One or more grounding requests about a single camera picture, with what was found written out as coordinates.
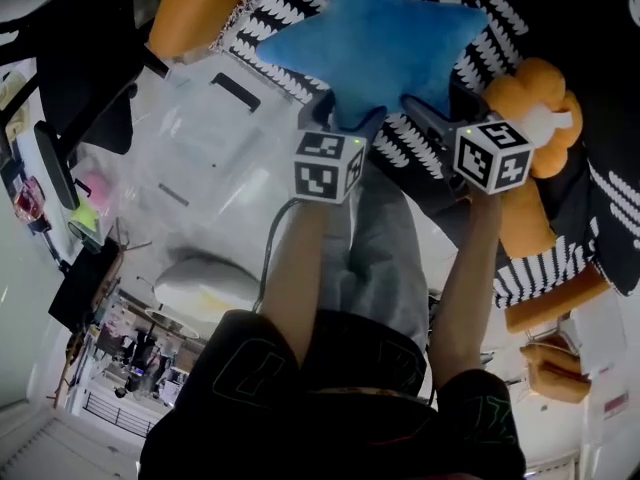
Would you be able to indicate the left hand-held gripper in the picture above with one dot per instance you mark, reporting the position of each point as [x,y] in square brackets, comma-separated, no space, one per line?
[320,168]

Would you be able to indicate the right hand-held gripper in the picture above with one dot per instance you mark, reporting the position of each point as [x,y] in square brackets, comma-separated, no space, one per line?
[492,160]

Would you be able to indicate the orange flower pillow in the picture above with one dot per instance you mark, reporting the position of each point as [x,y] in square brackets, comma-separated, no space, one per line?
[550,88]

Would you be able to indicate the clear plastic storage bin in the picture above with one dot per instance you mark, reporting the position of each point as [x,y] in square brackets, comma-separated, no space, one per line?
[200,168]

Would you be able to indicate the blue star pillow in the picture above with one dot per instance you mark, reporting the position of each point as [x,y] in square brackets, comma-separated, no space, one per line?
[370,43]

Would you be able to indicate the person's right forearm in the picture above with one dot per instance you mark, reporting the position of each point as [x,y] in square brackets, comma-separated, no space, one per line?
[467,288]

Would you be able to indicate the person's left forearm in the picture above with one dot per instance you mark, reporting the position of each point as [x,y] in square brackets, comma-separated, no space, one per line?
[295,278]

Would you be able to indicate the black white patterned blanket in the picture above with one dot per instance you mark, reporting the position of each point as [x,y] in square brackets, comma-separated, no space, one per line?
[415,143]

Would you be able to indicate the person's grey trousers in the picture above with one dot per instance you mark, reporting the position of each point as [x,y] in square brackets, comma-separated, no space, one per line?
[380,253]

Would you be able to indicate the white rounded seat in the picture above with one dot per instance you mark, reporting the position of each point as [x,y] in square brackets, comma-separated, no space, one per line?
[205,285]

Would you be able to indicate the orange sofa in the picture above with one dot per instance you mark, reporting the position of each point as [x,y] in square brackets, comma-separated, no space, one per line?
[192,13]

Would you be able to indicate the white cardboard box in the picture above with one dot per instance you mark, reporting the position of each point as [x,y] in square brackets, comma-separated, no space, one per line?
[600,338]

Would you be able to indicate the orange tissue box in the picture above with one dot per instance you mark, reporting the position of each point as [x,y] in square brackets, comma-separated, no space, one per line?
[555,373]

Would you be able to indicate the pink soft item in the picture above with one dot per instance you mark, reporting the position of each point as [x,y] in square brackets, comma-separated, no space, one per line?
[96,184]

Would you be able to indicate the yellow-green soft item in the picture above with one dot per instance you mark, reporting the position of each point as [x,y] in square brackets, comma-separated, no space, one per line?
[85,217]

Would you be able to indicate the person's black shirt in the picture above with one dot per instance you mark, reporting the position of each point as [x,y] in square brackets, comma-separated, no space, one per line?
[310,418]

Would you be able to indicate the black office chair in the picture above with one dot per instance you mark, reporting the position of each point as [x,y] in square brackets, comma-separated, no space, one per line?
[85,68]

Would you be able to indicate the black side cabinet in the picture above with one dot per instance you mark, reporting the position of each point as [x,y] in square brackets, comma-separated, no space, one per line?
[82,283]

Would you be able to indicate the red translucent item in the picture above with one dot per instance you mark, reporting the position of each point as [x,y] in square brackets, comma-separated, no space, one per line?
[29,200]

